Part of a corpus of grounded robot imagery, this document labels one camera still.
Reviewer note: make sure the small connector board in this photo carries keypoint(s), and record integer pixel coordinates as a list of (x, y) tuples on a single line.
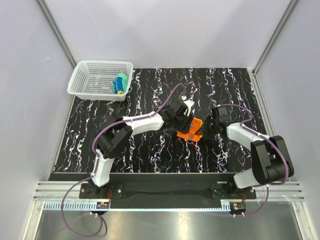
[(102, 205), (238, 206)]

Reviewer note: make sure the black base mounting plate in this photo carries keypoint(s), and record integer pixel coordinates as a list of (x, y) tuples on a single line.
[(215, 186)]

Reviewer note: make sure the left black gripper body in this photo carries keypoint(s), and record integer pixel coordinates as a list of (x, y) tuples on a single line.
[(182, 123)]

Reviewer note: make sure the yellow blue crocodile towel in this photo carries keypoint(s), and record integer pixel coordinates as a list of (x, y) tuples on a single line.
[(120, 84)]

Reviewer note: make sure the white perforated plastic basket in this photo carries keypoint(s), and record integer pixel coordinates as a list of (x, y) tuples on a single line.
[(95, 80)]

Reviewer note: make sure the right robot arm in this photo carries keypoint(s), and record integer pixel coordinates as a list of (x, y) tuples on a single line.
[(270, 159)]

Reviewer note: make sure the right small connector board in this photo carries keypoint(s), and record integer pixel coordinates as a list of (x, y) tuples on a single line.
[(238, 206)]

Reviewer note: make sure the left small connector board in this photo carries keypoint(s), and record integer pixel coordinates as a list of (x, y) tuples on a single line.
[(102, 205)]

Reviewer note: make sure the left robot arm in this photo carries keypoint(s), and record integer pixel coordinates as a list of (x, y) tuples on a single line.
[(111, 140)]

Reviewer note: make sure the orange grey towel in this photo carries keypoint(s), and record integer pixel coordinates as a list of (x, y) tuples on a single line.
[(192, 134)]

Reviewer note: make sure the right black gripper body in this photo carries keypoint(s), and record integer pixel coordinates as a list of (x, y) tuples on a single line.
[(209, 128)]

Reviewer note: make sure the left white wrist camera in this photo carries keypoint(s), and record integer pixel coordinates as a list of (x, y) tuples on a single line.
[(187, 106)]

